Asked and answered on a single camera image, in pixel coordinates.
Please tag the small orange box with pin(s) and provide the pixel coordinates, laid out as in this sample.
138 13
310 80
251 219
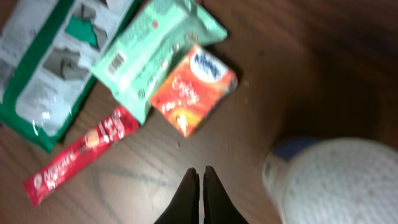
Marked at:
193 89

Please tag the red white snack packet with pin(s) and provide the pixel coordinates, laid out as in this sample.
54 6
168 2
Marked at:
80 154

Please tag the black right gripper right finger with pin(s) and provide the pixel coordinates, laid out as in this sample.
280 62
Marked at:
218 207

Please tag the green white gloves packet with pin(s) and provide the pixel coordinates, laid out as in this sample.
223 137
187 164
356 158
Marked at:
48 48

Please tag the light green snack packet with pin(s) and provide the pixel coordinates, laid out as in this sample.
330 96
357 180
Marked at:
140 59

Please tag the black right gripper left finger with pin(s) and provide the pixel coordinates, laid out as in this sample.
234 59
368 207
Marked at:
184 206

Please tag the white blue label jar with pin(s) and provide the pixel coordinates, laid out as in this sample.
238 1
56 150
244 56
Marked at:
343 180

